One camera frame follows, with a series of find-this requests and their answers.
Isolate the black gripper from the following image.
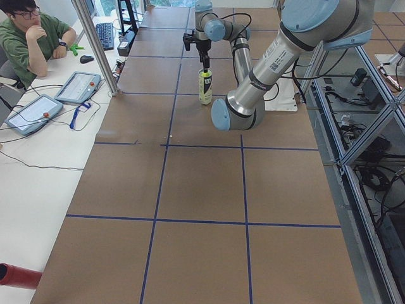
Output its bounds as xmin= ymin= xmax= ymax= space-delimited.
xmin=196 ymin=39 xmax=211 ymax=71

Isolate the yellow tennis ball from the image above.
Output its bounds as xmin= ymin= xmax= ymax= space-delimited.
xmin=200 ymin=71 xmax=212 ymax=78

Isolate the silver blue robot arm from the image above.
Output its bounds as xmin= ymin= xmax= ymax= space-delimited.
xmin=194 ymin=1 xmax=375 ymax=130

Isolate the clear tennis ball can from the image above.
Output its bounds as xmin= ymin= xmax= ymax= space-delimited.
xmin=199 ymin=69 xmax=212 ymax=105

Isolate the blue tape strip lengthwise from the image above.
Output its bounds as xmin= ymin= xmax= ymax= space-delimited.
xmin=139 ymin=6 xmax=192 ymax=304

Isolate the black power strip box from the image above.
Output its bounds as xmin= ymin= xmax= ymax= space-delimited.
xmin=117 ymin=30 xmax=135 ymax=57

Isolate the black computer keyboard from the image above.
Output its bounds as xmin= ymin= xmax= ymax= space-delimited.
xmin=96 ymin=22 xmax=114 ymax=50

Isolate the black computer mouse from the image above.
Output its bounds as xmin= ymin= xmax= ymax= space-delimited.
xmin=79 ymin=55 xmax=94 ymax=64

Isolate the green plastic toy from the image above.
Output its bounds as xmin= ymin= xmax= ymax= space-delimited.
xmin=70 ymin=44 xmax=84 ymax=56

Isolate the teach pendant tablet far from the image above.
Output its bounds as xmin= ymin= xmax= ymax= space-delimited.
xmin=54 ymin=72 xmax=101 ymax=105

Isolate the teach pendant tablet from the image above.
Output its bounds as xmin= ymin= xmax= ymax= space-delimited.
xmin=54 ymin=72 xmax=101 ymax=105
xmin=4 ymin=94 xmax=63 ymax=136

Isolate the blue tape strip crosswise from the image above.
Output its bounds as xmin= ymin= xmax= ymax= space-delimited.
xmin=94 ymin=141 xmax=319 ymax=151

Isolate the teach pendant tablet near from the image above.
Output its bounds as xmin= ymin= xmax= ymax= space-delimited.
xmin=4 ymin=94 xmax=63 ymax=136

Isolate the person in green shirt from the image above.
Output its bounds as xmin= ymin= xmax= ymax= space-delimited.
xmin=1 ymin=1 xmax=77 ymax=89

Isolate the red cylinder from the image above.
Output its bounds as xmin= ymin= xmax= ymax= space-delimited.
xmin=1 ymin=263 xmax=42 ymax=289

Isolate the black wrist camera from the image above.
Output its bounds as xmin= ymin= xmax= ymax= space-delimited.
xmin=182 ymin=31 xmax=196 ymax=51

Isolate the aluminium frame post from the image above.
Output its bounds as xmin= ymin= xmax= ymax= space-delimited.
xmin=72 ymin=0 xmax=119 ymax=96

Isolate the blue lanyard with badge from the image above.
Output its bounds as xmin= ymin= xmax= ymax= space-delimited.
xmin=69 ymin=101 xmax=92 ymax=130

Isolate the aluminium frame rail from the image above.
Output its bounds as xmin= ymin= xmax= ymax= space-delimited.
xmin=300 ymin=47 xmax=404 ymax=303

